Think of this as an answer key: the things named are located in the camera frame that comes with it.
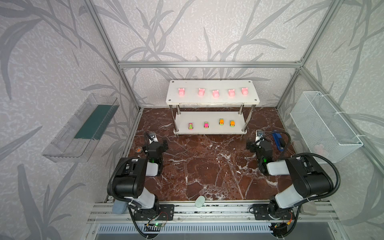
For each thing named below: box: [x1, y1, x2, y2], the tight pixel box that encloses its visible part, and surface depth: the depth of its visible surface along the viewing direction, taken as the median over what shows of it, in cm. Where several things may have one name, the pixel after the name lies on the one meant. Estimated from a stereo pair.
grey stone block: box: [300, 201, 318, 216], surface depth 74 cm
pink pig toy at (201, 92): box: [198, 88, 205, 96], surface depth 80 cm
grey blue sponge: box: [112, 199, 129, 215], surface depth 75 cm
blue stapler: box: [272, 132, 284, 152], surface depth 101 cm
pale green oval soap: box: [195, 195, 205, 208], surface depth 77 cm
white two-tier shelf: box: [166, 80, 260, 135], surface depth 88 cm
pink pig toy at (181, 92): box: [178, 88, 185, 97], surface depth 80 cm
